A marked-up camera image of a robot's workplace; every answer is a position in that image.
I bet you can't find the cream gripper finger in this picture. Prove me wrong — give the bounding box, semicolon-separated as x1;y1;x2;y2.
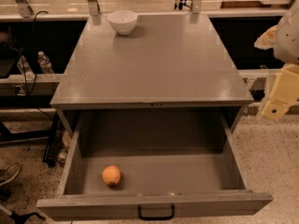
254;25;277;49
261;63;299;120

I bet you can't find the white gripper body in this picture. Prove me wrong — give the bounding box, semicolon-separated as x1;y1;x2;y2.
274;0;299;64

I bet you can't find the orange fruit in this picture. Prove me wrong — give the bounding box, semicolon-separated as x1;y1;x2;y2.
102;165;121;187

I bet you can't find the grey cabinet counter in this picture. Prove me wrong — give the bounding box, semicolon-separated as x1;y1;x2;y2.
51;14;253;128

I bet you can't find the open grey top drawer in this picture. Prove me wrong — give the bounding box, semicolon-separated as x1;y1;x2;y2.
37;109;272;221

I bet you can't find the white ceramic bowl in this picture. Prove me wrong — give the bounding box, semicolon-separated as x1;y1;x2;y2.
107;10;137;35

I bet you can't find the clear plastic water bottle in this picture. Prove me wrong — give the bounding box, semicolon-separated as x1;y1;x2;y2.
37;51;54;75

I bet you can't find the black stand leg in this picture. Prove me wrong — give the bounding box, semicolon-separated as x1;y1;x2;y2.
43;113;59;167

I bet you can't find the grey shoe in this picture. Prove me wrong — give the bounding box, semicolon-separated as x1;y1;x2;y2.
0;163;21;187

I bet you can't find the black drawer handle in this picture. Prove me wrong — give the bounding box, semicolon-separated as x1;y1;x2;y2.
137;204;176;221

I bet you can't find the black hanging cable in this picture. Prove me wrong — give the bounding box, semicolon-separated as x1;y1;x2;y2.
8;10;50;95

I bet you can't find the metal post left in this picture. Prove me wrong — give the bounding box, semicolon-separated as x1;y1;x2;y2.
15;0;34;18

